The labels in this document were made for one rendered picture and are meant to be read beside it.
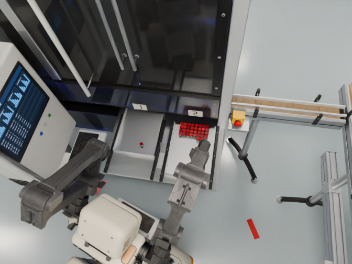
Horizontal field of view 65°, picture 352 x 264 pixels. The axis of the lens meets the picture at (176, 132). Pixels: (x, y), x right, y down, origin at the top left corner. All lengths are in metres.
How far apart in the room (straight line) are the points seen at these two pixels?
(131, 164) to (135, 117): 0.33
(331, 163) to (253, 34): 1.92
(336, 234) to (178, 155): 1.09
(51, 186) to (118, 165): 0.78
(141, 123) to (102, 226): 0.87
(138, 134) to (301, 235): 1.56
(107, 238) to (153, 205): 1.43
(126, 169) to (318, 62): 2.49
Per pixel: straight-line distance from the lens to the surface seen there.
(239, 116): 1.62
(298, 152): 2.78
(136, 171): 1.66
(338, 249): 2.05
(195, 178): 0.84
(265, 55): 3.37
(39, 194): 0.96
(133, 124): 1.80
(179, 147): 1.68
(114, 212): 1.13
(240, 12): 1.08
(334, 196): 2.12
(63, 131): 1.89
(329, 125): 1.92
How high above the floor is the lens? 2.41
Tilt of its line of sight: 62 degrees down
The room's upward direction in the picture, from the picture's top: 9 degrees counter-clockwise
